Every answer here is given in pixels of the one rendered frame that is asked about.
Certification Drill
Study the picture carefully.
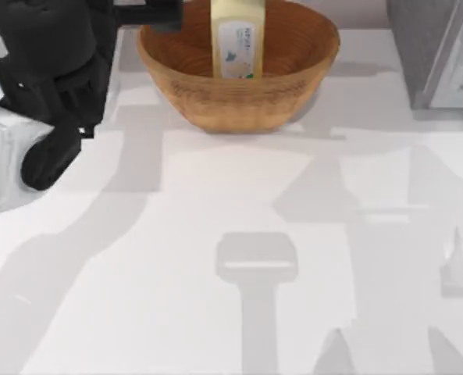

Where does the pale yellow bottle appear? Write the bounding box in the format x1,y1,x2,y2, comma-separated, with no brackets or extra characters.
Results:
208,0,265,80

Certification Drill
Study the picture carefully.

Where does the brown wooden bowl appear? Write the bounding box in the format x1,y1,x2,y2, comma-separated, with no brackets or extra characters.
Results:
136,0,341,135

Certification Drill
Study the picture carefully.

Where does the grey cabinet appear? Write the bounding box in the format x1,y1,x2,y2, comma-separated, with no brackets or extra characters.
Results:
385,0,463,111

